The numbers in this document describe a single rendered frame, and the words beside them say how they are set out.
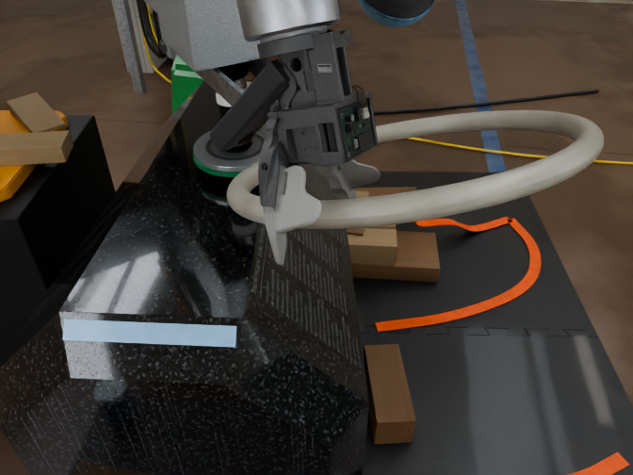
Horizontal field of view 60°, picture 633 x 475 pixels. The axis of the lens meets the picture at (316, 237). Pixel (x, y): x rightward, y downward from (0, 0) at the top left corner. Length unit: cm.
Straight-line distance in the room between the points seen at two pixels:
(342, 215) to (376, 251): 168
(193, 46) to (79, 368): 65
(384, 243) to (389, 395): 68
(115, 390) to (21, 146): 87
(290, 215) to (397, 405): 133
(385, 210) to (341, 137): 9
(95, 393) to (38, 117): 108
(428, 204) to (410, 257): 179
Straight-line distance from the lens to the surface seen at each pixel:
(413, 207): 53
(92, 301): 113
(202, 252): 118
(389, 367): 187
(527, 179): 57
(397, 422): 175
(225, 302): 106
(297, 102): 53
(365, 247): 221
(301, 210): 50
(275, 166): 51
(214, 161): 136
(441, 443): 188
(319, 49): 51
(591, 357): 226
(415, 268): 228
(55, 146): 172
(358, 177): 60
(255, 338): 104
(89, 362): 112
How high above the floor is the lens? 160
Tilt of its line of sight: 39 degrees down
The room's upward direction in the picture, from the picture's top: straight up
